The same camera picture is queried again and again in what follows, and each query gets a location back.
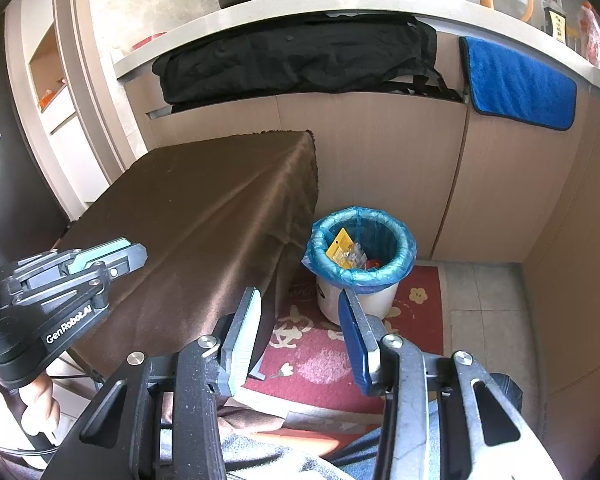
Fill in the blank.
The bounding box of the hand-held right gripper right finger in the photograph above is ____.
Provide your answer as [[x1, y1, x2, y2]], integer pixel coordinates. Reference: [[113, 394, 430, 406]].
[[337, 287, 556, 480]]

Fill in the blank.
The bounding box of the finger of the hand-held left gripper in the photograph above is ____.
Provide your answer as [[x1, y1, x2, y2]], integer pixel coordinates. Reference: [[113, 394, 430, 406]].
[[14, 243, 149, 317], [10, 236, 132, 281]]

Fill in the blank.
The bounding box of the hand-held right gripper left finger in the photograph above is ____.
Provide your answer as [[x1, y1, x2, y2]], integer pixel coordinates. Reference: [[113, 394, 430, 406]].
[[55, 287, 263, 480]]

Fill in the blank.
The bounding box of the white bin with blue liner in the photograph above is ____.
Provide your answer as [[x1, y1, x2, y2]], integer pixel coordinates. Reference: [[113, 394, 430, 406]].
[[300, 206, 417, 326]]

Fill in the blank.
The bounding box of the clear packet with yellow bits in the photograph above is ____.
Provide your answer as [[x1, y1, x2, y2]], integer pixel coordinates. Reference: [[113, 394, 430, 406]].
[[337, 242, 368, 268]]

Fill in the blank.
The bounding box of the person's left hand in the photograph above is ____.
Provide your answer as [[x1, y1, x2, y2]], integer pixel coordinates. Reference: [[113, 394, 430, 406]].
[[20, 376, 62, 436]]

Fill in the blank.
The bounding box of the red flowered floor mat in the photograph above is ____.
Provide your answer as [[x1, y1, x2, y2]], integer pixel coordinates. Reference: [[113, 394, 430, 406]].
[[240, 260, 447, 456]]

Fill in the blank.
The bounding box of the brown tablecloth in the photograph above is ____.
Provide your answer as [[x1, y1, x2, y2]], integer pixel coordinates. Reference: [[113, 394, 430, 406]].
[[55, 129, 322, 436]]

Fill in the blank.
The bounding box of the white shelf unit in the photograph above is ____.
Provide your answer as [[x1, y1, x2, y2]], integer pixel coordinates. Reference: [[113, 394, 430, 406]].
[[5, 10, 148, 221]]

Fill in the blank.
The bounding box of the person's grey blue clothing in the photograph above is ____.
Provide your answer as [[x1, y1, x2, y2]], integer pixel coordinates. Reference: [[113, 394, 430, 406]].
[[152, 400, 443, 480]]

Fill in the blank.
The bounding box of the beige kitchen cabinet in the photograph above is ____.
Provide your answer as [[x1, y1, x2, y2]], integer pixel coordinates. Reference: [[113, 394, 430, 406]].
[[112, 0, 600, 401]]

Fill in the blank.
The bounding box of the red lid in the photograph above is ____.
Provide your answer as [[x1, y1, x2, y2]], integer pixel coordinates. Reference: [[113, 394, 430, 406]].
[[130, 31, 168, 51]]

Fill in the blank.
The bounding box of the black cloth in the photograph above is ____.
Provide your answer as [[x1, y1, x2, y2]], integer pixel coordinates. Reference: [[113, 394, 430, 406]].
[[151, 14, 463, 113]]

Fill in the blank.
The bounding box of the blue towel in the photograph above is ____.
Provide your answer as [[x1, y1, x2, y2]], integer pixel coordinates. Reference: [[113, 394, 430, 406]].
[[458, 35, 578, 132]]

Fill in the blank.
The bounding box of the dark labelled box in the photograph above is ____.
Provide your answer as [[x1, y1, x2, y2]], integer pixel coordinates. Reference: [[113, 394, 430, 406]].
[[542, 5, 566, 36]]

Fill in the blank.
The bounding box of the red white bag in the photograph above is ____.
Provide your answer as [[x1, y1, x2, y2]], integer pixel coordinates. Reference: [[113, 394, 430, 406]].
[[577, 2, 600, 68]]

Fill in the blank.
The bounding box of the black cable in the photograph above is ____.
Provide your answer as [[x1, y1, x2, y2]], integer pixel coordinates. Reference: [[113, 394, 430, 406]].
[[0, 440, 63, 466]]

